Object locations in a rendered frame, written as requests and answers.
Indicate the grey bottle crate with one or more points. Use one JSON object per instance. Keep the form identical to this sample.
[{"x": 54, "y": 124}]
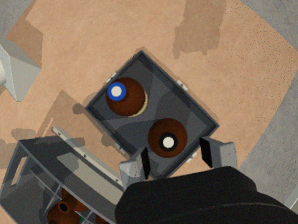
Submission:
[{"x": 57, "y": 165}]

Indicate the brown bottle with blue cap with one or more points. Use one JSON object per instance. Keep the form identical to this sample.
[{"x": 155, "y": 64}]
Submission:
[{"x": 130, "y": 103}]

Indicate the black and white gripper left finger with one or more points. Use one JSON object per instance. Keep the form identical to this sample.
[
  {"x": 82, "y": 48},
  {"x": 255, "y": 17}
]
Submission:
[{"x": 136, "y": 169}]

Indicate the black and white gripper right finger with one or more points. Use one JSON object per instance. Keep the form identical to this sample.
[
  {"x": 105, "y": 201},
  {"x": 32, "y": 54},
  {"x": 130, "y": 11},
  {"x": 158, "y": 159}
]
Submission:
[{"x": 218, "y": 154}]

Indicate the light grey flat bar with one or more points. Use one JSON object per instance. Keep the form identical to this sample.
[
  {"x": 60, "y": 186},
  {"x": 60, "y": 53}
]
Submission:
[{"x": 93, "y": 159}]

